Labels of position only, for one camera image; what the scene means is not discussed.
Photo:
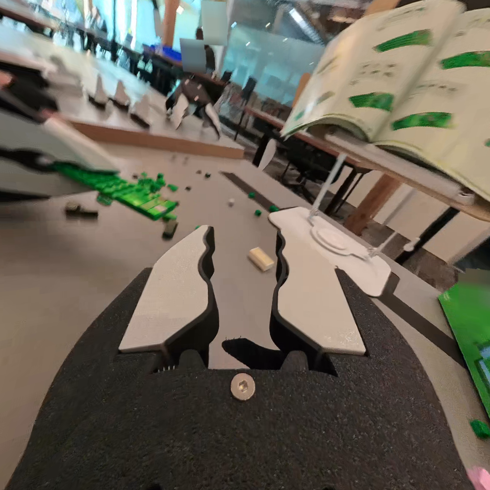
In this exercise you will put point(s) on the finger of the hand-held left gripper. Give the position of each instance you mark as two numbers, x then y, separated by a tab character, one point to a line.
26	182
57	139

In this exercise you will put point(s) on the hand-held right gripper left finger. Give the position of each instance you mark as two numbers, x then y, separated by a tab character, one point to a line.
172	291

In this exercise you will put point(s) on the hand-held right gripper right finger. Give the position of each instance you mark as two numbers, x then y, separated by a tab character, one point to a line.
314	306

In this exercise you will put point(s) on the cream toy brick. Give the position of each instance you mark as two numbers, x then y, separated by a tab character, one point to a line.
261	259

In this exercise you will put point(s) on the green toy brick plate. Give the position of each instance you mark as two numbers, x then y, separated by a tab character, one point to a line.
126	191

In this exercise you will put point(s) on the grey desk with wooden edge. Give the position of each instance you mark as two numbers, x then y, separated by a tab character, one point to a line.
160	130

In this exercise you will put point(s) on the dark long toy brick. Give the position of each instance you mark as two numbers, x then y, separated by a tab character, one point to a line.
80	211

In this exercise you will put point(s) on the grey wedge-shaped object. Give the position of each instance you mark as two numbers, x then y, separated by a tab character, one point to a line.
141	111
121	95
101	93

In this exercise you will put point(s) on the scattered small green bricks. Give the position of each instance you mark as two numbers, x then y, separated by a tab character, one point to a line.
273	208

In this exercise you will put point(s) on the green cardboard toy box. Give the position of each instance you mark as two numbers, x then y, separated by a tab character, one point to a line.
467	325

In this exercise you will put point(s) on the green square toy brick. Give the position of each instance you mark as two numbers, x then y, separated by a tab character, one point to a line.
479	428

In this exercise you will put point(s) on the glass partition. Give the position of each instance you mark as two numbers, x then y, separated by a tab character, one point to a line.
268	61

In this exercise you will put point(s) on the pink object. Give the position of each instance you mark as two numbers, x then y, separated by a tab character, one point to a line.
479	478

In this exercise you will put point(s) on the open instruction booklet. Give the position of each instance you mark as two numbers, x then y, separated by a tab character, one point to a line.
402	76

